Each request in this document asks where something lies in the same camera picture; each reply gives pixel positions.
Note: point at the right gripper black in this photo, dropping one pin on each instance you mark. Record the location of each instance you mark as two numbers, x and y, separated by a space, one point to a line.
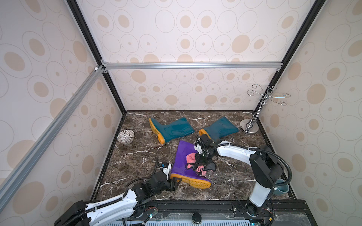
202 158

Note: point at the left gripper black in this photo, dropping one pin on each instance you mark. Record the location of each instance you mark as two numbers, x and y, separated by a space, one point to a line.
173 181

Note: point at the pink cloth black trim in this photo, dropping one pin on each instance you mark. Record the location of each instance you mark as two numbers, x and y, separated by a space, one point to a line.
194 162

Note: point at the purple rubber boot yellow sole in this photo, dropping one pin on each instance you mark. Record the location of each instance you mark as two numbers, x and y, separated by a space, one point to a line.
187 176

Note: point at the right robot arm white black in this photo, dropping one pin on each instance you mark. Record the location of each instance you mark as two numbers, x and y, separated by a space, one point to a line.
270 170

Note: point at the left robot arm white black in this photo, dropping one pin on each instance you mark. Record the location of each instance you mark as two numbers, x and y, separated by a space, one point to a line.
138 193

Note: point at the teal rubber boot right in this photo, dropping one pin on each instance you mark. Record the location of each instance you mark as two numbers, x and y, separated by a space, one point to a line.
219 129

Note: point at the teal rubber boot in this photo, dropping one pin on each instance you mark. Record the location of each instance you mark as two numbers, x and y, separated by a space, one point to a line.
176 129
219 129

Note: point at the teal rubber boot left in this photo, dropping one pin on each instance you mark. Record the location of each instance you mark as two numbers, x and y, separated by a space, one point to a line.
176 129

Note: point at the chrome hook stand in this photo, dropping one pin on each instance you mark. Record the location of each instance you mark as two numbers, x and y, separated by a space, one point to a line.
250 126

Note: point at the patterned white bowl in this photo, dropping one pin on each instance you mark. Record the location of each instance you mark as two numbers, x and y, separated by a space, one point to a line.
125 136

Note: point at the grey-blue ceramic cup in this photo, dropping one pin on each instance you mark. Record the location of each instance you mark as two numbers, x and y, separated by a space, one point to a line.
281 190

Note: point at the horizontal aluminium bar back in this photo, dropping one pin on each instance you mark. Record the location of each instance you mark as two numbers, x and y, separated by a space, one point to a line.
193 65

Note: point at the diagonal aluminium bar left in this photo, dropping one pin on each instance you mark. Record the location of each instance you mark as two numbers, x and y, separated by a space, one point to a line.
25 166

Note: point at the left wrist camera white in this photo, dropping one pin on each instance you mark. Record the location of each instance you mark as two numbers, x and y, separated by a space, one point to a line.
166 168

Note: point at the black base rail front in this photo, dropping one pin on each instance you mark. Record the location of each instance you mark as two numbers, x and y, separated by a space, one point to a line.
208 213

